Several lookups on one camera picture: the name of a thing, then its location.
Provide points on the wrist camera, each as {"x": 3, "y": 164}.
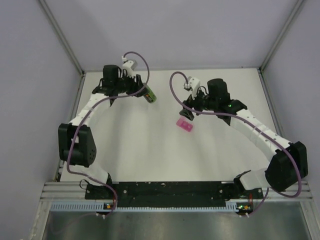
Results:
{"x": 192, "y": 84}
{"x": 128, "y": 66}

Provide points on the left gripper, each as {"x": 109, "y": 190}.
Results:
{"x": 135, "y": 86}

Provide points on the grey cable duct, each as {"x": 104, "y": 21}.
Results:
{"x": 64, "y": 206}

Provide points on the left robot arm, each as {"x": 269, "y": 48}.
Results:
{"x": 77, "y": 147}

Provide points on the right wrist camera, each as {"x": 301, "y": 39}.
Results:
{"x": 192, "y": 84}

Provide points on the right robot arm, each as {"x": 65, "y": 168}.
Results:
{"x": 287, "y": 160}

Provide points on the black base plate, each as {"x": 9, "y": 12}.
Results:
{"x": 175, "y": 194}

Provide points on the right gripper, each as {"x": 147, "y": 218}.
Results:
{"x": 192, "y": 103}

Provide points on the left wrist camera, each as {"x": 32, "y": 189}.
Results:
{"x": 128, "y": 66}

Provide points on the green pill bottle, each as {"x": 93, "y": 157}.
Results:
{"x": 149, "y": 95}

